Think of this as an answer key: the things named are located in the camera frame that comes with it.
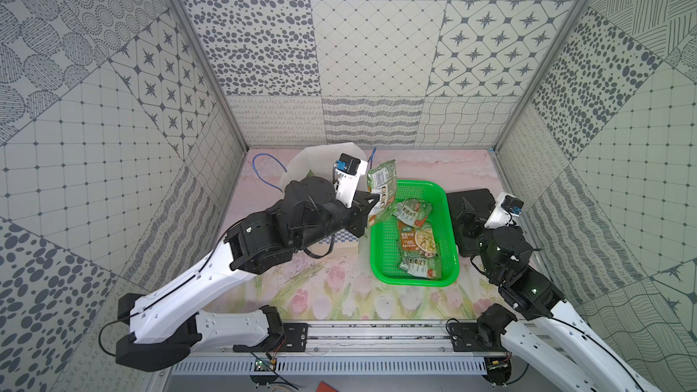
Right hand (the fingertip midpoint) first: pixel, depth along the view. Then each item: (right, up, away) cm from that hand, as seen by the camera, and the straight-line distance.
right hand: (474, 206), depth 72 cm
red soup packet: (-11, -6, +27) cm, 30 cm away
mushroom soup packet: (-11, -15, +19) cm, 26 cm away
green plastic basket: (-22, -16, +21) cm, 35 cm away
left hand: (-28, +6, -17) cm, 33 cm away
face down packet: (-9, -22, +14) cm, 27 cm away
